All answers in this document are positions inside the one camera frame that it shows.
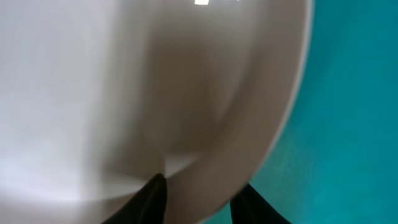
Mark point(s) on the teal serving tray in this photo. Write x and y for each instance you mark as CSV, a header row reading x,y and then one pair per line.
x,y
336,161

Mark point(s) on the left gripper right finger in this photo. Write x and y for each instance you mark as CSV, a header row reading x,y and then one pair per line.
x,y
249,207

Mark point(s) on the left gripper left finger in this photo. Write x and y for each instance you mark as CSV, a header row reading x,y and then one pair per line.
x,y
147,206

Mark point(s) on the large white plate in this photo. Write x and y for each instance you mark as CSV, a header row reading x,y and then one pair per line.
x,y
97,97

